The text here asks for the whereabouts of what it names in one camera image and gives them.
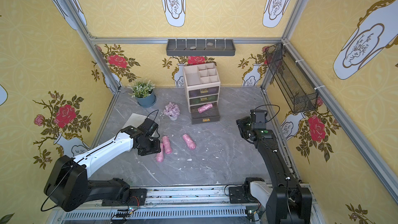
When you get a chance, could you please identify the pink trash bag roll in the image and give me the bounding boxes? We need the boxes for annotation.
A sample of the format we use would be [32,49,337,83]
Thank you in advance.
[198,103,213,113]
[162,136,173,155]
[156,143,164,163]
[182,134,196,150]

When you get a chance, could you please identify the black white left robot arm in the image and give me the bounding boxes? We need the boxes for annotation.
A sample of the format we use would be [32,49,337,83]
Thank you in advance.
[44,118,161,212]

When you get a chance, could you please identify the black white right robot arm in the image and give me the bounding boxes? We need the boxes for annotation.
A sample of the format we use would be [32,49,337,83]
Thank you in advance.
[236,109,313,224]

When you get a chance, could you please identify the beige three-drawer organizer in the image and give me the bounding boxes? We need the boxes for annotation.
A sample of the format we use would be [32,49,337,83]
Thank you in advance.
[183,63,221,112]

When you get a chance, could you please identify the white green work glove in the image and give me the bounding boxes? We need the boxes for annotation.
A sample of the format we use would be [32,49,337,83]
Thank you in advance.
[123,113,159,136]

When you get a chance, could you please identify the purple flowers in white pot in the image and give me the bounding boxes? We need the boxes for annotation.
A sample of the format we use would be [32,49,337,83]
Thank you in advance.
[163,102,180,121]

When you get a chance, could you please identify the green plant in blue pot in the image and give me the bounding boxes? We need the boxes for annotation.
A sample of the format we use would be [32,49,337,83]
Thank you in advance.
[128,80,156,108]

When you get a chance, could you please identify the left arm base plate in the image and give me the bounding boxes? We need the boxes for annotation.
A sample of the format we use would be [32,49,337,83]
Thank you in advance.
[102,188,148,206]

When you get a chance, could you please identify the black wire mesh basket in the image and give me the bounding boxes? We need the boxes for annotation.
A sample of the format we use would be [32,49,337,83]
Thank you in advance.
[265,43,318,114]

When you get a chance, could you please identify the aluminum front rail frame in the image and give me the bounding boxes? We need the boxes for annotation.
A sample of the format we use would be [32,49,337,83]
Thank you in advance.
[46,183,325,224]

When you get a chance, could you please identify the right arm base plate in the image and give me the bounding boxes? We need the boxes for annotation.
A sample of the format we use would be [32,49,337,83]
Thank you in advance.
[228,183,272,204]

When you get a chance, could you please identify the gray wall shelf tray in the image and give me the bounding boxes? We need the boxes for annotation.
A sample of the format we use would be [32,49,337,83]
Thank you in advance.
[166,38,236,57]

